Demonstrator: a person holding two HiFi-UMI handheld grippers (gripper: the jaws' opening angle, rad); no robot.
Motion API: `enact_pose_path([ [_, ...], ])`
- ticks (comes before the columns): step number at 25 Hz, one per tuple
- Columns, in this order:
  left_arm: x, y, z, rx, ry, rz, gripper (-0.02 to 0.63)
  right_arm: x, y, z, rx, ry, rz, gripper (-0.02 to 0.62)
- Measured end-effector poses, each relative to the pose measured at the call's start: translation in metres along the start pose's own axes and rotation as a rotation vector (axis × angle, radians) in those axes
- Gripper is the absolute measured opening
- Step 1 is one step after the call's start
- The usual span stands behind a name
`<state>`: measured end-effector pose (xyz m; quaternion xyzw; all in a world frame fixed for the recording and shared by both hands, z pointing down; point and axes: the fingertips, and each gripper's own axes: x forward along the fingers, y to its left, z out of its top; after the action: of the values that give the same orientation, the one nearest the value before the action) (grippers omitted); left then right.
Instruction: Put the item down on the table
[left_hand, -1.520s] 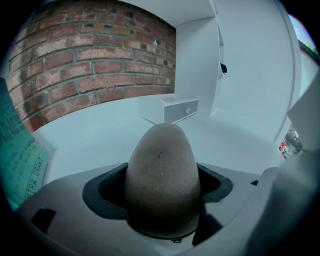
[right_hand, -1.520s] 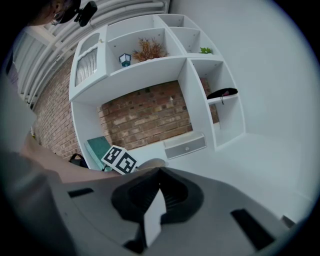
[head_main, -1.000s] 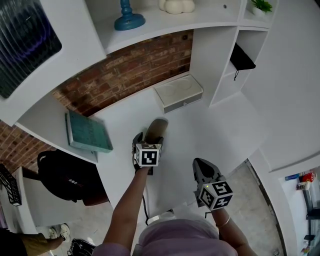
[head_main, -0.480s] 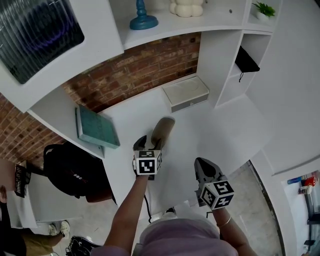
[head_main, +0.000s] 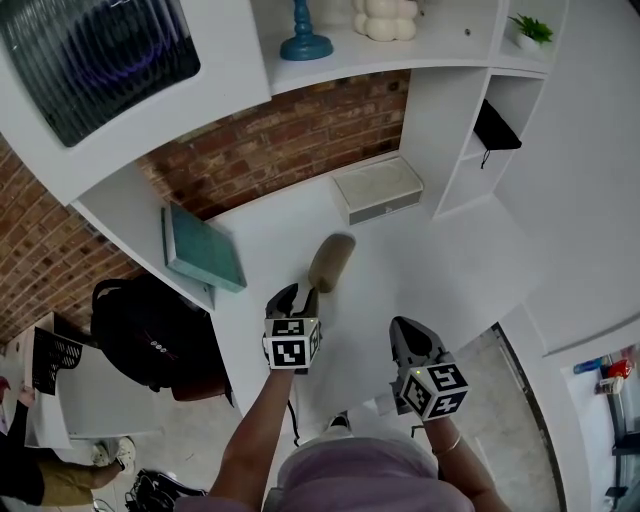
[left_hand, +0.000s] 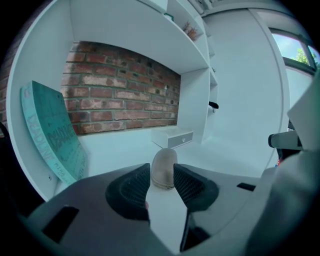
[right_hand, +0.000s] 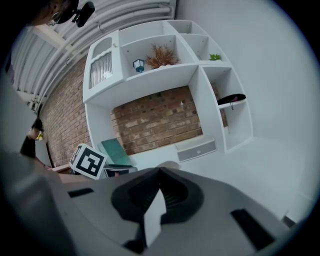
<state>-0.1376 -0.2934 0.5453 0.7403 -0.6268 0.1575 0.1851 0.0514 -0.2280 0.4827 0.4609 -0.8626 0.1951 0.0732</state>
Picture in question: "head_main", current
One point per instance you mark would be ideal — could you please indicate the ribbed glass cabinet door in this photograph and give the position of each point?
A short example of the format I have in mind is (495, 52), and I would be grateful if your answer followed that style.
(100, 60)

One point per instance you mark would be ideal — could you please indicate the teal book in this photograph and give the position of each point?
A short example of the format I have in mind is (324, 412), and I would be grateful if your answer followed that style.
(205, 247)

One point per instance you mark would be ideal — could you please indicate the low white cabinet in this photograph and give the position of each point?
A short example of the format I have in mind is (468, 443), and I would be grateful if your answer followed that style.
(100, 400)

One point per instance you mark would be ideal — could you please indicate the white bubble vase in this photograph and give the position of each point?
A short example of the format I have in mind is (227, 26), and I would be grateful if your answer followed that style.
(385, 22)

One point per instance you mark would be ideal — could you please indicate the small jar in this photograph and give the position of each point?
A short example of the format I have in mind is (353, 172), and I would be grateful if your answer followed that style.
(607, 386)

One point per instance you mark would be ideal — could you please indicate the red cup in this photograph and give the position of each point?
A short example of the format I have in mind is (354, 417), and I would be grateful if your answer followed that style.
(620, 369)

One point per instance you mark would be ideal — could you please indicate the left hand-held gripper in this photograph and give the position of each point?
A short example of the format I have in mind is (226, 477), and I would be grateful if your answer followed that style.
(290, 345)

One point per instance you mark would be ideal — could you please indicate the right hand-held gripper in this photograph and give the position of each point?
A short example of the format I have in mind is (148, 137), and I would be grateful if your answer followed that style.
(432, 390)

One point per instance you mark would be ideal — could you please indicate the white shelf desk unit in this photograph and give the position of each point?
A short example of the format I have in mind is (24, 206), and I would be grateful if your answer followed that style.
(450, 55)

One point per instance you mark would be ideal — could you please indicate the small green potted plant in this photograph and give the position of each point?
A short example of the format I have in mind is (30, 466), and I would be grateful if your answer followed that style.
(531, 31)

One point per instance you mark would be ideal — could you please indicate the person's lilac clothing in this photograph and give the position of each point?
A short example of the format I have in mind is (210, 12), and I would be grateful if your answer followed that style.
(350, 475)

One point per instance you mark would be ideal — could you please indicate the white rectangular box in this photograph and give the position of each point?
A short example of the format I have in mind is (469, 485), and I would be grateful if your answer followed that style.
(377, 190)

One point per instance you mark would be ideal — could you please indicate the teal candle holder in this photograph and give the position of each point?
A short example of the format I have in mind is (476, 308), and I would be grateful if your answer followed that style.
(306, 47)

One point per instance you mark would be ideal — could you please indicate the person's left forearm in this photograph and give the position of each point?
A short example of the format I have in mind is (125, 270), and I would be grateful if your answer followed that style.
(255, 430)

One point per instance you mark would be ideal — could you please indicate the brown wooden stool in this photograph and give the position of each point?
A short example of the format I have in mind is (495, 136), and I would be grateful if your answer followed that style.
(202, 391)

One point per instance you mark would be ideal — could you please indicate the black perforated basket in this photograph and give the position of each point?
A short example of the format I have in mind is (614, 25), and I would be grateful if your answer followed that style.
(55, 360)

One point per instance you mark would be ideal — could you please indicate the blue bottle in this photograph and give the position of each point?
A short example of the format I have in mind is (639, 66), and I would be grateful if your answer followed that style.
(590, 366)

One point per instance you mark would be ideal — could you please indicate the black backpack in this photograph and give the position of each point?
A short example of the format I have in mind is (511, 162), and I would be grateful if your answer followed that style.
(150, 335)

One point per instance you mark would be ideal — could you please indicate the black metal frame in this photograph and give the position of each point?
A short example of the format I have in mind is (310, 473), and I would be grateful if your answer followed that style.
(625, 440)

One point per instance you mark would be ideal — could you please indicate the person's right forearm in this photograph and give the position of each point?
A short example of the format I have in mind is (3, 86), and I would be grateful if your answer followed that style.
(462, 470)

